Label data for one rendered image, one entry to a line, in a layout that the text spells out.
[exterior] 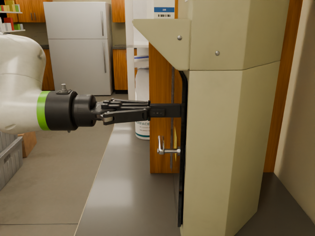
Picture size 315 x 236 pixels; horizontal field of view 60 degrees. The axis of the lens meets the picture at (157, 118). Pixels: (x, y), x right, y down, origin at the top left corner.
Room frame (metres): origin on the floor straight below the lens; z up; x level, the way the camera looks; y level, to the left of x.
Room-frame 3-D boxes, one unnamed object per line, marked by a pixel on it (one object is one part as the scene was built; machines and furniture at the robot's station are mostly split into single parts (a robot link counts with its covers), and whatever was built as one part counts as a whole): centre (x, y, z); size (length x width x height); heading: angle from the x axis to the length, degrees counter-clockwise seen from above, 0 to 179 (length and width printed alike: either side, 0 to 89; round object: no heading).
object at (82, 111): (0.60, 0.14, 1.31); 0.09 x 0.08 x 0.07; 91
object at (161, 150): (0.64, -0.03, 1.20); 0.10 x 0.05 x 0.03; 0
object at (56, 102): (0.60, 0.21, 1.31); 0.09 x 0.06 x 0.12; 1
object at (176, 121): (0.72, -0.06, 1.19); 0.30 x 0.01 x 0.40; 0
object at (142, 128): (1.30, 0.05, 1.02); 0.13 x 0.13 x 0.15
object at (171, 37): (0.71, -0.01, 1.46); 0.32 x 0.11 x 0.10; 1
